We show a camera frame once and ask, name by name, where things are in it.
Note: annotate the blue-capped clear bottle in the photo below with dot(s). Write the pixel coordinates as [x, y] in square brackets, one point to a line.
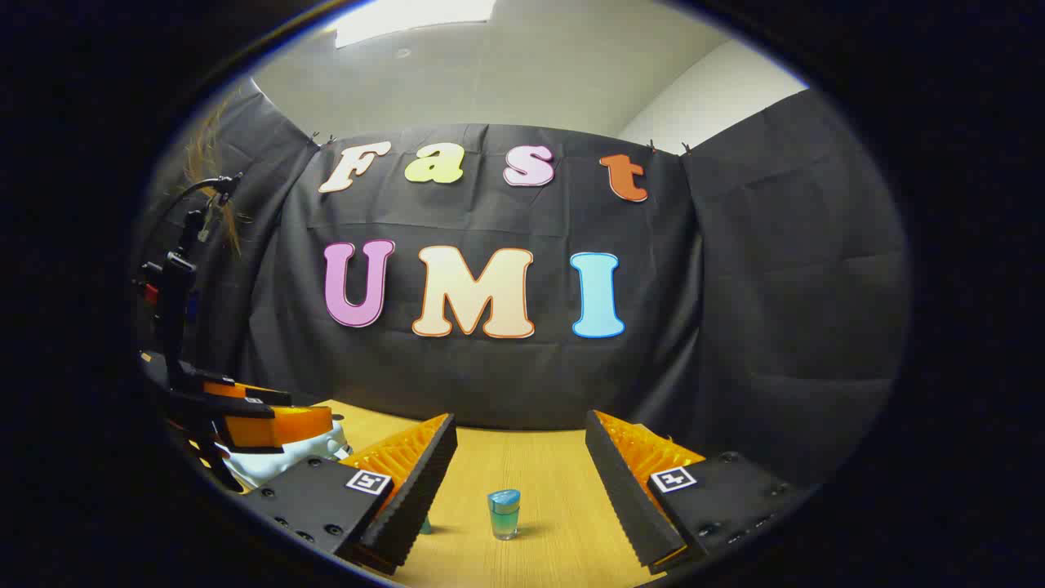
[504, 514]

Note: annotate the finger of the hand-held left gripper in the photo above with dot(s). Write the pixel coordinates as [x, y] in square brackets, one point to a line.
[277, 426]
[245, 393]

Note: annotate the black backdrop cloth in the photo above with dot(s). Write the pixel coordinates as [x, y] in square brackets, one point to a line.
[735, 286]

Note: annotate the pale blue suitcase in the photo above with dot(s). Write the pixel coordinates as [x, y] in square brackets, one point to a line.
[269, 467]

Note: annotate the person's hair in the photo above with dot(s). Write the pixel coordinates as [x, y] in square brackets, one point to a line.
[204, 155]

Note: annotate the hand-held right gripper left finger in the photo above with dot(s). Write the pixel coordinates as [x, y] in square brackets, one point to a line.
[424, 490]

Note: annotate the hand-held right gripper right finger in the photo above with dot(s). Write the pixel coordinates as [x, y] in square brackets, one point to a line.
[624, 490]

